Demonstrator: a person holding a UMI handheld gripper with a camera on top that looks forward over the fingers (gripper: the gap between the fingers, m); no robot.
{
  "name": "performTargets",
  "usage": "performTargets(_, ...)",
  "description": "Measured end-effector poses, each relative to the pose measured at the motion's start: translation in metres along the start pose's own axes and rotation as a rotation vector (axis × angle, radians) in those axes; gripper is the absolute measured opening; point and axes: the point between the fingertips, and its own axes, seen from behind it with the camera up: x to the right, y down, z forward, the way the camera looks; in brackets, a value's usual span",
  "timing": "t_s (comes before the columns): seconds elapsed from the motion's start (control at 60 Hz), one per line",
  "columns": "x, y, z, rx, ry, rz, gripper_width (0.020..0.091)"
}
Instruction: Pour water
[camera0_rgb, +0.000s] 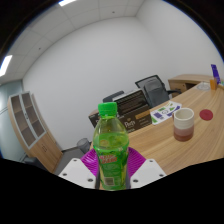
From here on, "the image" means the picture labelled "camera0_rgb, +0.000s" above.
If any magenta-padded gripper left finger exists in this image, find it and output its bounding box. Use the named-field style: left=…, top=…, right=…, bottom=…
left=58, top=148, right=101, bottom=190

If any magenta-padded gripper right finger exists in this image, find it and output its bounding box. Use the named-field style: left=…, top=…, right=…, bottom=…
left=125, top=147, right=167, bottom=190

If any green drink bottle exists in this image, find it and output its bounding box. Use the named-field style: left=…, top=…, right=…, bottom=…
left=92, top=101, right=130, bottom=191

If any grey waste bin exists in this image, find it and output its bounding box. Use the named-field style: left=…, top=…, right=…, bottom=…
left=76, top=137, right=92, bottom=154

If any black leather armchair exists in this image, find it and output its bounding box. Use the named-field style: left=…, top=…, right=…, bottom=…
left=22, top=156, right=48, bottom=171

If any dark brown box, tan flap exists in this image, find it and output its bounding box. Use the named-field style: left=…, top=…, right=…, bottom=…
left=118, top=104, right=153, bottom=134

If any tall dark brown box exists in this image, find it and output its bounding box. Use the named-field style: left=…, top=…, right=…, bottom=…
left=88, top=111, right=101, bottom=128

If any wooden shelf cabinet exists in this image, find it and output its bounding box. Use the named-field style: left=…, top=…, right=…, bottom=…
left=7, top=90, right=64, bottom=174

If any white and brown mug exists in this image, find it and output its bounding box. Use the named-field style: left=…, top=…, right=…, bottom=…
left=172, top=107, right=195, bottom=142

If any white sticker sheet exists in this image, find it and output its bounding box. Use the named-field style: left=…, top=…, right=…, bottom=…
left=149, top=100, right=183, bottom=126

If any flat dark brown box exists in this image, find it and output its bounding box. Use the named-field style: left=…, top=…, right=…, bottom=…
left=112, top=89, right=148, bottom=116

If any grey backpack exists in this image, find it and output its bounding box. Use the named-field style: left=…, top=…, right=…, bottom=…
left=143, top=79, right=170, bottom=108

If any flat round red coaster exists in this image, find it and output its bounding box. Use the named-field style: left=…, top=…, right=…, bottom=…
left=199, top=109, right=214, bottom=122

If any armless black office chair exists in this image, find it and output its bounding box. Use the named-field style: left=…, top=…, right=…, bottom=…
left=102, top=90, right=125, bottom=103

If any black mesh office chair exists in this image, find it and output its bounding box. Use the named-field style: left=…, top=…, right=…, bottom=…
left=134, top=74, right=181, bottom=108

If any wooden side desk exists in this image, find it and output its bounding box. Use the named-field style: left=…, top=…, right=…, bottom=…
left=167, top=73, right=224, bottom=94

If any round grey pad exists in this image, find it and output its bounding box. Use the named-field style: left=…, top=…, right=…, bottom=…
left=196, top=82, right=212, bottom=92

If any purple standing card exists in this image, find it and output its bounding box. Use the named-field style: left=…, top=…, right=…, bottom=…
left=210, top=63, right=222, bottom=85

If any long ceiling light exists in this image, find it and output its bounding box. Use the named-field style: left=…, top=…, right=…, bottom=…
left=58, top=0, right=77, bottom=7
left=0, top=54, right=13, bottom=78

